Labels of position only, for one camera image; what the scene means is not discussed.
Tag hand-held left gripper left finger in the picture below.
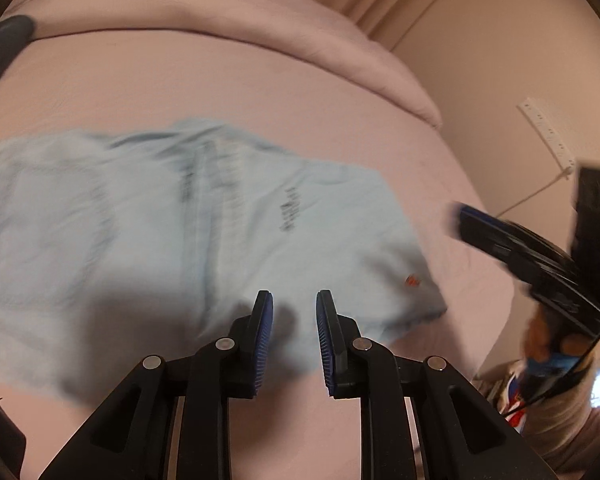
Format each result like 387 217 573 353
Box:
39 290 276 480

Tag thin black cable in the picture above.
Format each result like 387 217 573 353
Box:
500 337 600 417

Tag thin white cable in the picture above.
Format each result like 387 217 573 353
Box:
495 170 574 217

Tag pink pillow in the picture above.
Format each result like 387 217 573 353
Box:
10 0 443 129

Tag dark folded jeans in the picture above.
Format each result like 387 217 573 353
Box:
0 14 36 102

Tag person's right hand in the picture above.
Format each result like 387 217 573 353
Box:
526 305 600 362

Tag pink bed sheet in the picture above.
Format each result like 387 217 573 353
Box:
0 35 522 480

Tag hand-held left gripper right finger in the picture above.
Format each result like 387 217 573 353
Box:
315 289 556 480

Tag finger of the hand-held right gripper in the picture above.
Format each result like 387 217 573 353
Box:
452 202 577 287

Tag dark cloth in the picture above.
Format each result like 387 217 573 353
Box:
0 397 28 480

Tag light blue shirt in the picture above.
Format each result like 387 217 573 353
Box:
0 117 449 402

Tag white wall power strip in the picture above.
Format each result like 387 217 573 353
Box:
519 97 579 172

